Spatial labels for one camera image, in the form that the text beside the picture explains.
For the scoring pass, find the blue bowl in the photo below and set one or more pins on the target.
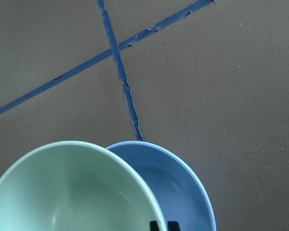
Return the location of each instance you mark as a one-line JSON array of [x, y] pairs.
[[177, 189]]

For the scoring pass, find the green bowl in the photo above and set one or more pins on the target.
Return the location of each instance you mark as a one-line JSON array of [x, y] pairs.
[[75, 186]]

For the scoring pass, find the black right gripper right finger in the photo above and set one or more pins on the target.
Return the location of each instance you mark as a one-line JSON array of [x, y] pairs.
[[173, 226]]

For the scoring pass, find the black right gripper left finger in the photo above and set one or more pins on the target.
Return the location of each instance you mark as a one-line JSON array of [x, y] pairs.
[[154, 226]]

